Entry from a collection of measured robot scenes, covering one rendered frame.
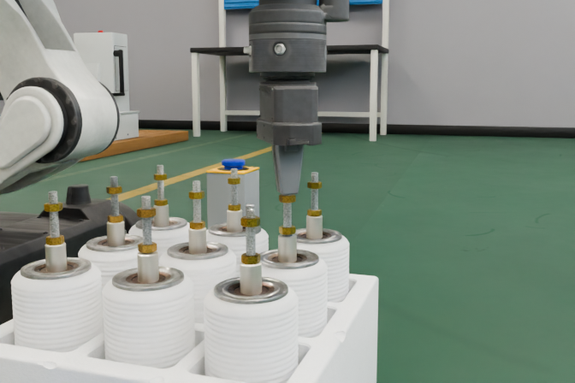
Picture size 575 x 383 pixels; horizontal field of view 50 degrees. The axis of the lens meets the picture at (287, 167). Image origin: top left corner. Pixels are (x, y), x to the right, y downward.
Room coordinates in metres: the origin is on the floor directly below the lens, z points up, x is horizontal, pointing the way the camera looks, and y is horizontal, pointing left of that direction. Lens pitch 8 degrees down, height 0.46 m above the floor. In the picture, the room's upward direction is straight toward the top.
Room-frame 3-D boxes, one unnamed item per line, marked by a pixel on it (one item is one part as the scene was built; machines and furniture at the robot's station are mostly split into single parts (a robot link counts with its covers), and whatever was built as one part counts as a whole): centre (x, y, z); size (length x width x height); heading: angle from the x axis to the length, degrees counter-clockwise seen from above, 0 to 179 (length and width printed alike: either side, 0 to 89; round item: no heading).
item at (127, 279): (0.64, 0.15, 0.25); 0.08 x 0.08 x 0.01
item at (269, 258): (0.72, 0.00, 0.25); 0.08 x 0.08 x 0.01
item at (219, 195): (1.06, 0.09, 0.16); 0.07 x 0.07 x 0.31; 72
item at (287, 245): (0.72, 0.00, 0.26); 0.02 x 0.02 x 0.03
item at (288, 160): (0.71, 0.00, 0.36); 0.03 x 0.02 x 0.06; 105
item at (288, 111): (0.72, 0.00, 0.45); 0.13 x 0.10 x 0.12; 15
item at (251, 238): (0.61, 0.04, 0.30); 0.01 x 0.01 x 0.08
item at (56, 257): (0.68, 0.26, 0.26); 0.02 x 0.02 x 0.03
